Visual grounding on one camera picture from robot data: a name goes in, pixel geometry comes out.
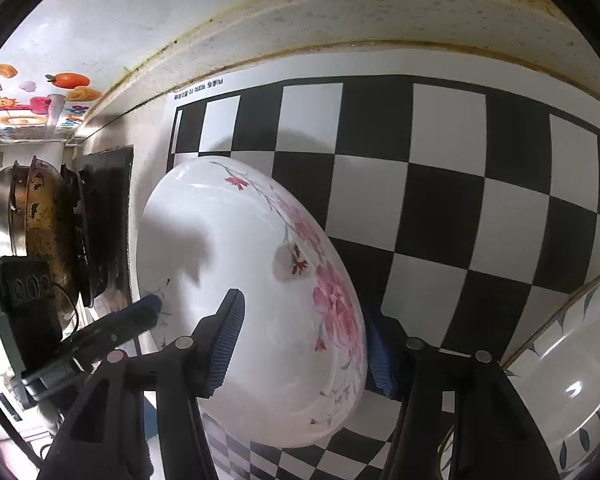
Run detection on dark wok pan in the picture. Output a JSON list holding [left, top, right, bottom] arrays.
[[8, 157, 94, 330]]

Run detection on colourful wall stickers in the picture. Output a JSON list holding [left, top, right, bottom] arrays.
[[0, 63, 102, 142]]

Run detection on white plate blue leaf rim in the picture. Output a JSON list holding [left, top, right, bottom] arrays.
[[505, 276, 600, 479]]

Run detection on black gas stove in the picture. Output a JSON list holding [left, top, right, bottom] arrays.
[[74, 146, 133, 307]]

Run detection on white plate pink blossoms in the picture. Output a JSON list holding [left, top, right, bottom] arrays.
[[136, 156, 367, 448]]

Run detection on steel stock pot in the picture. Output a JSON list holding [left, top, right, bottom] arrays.
[[0, 162, 29, 257]]

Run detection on black white checkered mat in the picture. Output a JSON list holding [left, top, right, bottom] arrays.
[[165, 74, 600, 480]]

